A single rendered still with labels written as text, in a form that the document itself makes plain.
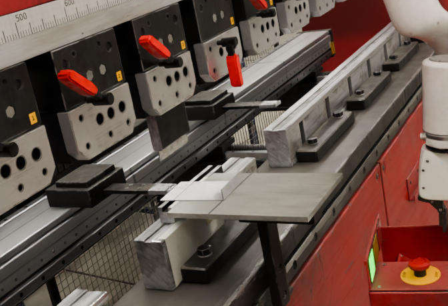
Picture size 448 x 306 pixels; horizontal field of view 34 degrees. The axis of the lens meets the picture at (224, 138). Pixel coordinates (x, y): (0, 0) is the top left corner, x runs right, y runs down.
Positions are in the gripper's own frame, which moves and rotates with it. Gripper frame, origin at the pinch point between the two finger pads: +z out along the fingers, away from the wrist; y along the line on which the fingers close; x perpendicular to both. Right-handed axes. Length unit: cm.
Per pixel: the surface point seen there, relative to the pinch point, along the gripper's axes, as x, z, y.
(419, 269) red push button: -11.7, 4.5, -4.5
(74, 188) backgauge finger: -17, -12, -69
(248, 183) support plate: -14.3, -12.8, -34.3
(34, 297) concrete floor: 110, 100, -181
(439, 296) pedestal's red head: -15.0, 7.7, -1.0
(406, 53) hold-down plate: 118, -5, -16
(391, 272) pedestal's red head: -8.6, 7.2, -9.9
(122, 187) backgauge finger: -14, -11, -60
